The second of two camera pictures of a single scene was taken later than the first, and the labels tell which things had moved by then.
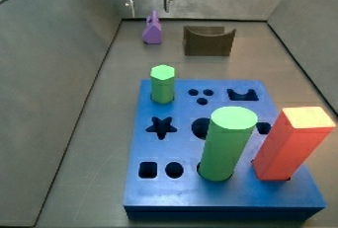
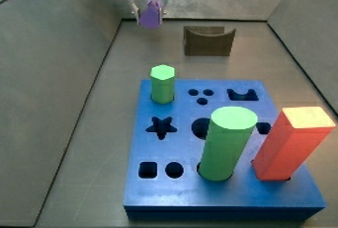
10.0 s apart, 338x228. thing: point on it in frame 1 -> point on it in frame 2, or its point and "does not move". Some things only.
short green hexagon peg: [163, 92] does not move
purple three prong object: [152, 32] -> [151, 13]
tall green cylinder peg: [225, 142] does not move
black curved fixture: [207, 40] does not move
